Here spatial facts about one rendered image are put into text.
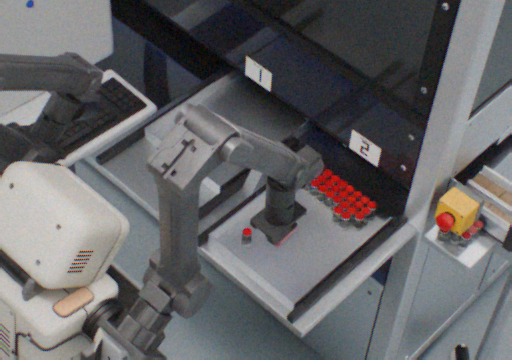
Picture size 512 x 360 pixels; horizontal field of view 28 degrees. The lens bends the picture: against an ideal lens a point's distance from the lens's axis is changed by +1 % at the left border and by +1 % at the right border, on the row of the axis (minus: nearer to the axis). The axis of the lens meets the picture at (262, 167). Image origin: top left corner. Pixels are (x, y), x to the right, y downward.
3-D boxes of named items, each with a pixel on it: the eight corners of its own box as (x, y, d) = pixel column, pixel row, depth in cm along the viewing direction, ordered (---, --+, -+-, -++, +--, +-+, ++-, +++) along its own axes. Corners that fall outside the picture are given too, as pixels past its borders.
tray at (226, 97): (240, 73, 268) (241, 63, 265) (313, 125, 257) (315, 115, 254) (145, 137, 250) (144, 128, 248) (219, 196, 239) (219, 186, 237)
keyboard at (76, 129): (113, 79, 274) (113, 72, 272) (147, 107, 268) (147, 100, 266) (-13, 152, 254) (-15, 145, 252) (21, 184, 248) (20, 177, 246)
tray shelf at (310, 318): (227, 69, 271) (227, 64, 270) (435, 216, 242) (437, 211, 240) (88, 161, 247) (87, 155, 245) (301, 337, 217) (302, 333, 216)
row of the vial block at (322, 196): (306, 185, 243) (308, 172, 240) (363, 227, 236) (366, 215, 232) (300, 190, 242) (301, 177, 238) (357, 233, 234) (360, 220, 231)
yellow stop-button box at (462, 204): (452, 201, 232) (458, 181, 227) (478, 219, 229) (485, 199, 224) (432, 219, 228) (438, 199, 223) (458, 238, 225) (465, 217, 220)
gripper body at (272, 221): (307, 215, 202) (310, 192, 196) (272, 244, 197) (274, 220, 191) (283, 197, 205) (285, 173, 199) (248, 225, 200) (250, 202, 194)
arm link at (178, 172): (132, 145, 146) (184, 184, 143) (197, 92, 152) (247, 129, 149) (142, 292, 182) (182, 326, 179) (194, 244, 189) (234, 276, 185)
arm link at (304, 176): (261, 150, 187) (297, 176, 184) (300, 117, 193) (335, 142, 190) (255, 188, 196) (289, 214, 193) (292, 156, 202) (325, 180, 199)
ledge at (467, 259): (457, 208, 244) (459, 203, 243) (502, 239, 239) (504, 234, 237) (422, 240, 237) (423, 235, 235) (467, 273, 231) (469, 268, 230)
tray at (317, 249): (307, 166, 247) (308, 156, 245) (390, 226, 236) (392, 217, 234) (208, 243, 230) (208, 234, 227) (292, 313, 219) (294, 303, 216)
